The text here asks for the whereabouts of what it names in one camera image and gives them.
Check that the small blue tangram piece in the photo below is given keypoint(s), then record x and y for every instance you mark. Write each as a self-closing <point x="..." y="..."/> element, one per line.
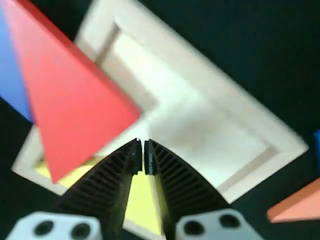
<point x="317" y="141"/>

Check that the red triangle tangram piece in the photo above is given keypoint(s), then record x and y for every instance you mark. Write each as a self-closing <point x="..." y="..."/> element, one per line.
<point x="72" y="105"/>

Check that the orange triangle tangram piece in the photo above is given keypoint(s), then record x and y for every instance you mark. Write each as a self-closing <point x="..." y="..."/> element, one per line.
<point x="297" y="205"/>

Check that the square wooden tray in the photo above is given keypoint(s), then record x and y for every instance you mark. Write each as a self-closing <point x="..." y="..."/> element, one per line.
<point x="200" y="105"/>

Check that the yellow tangram piece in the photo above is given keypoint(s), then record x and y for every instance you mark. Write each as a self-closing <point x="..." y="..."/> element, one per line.
<point x="140" y="200"/>

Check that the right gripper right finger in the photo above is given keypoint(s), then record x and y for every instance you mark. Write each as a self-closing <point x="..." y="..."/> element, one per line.
<point x="180" y="182"/>

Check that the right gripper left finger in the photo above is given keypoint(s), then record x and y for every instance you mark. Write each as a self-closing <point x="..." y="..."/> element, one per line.
<point x="100" y="190"/>

